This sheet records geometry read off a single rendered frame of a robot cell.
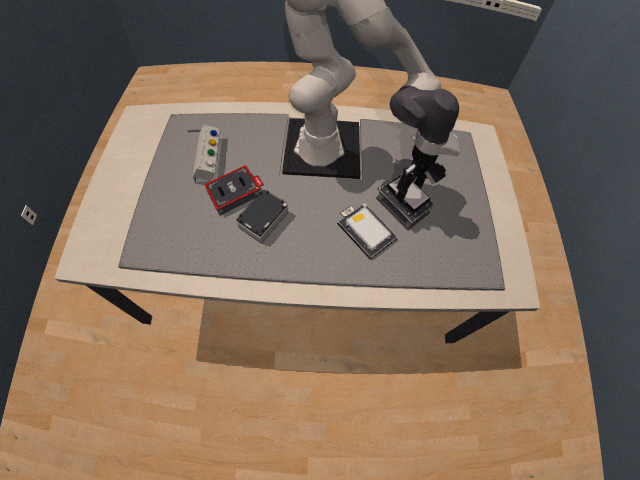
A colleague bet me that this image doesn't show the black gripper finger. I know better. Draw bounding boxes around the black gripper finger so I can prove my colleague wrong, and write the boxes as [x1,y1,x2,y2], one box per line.
[415,168,429,189]
[396,164,425,203]

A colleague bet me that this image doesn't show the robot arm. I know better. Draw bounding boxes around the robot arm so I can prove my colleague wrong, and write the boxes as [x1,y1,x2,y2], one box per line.
[285,0,460,166]

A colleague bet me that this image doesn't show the white operator button panel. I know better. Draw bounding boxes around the white operator button panel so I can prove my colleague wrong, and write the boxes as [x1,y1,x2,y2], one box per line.
[188,125,222,183]

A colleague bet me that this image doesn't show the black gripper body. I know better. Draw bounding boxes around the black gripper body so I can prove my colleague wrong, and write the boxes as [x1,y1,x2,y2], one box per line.
[411,145,439,172]

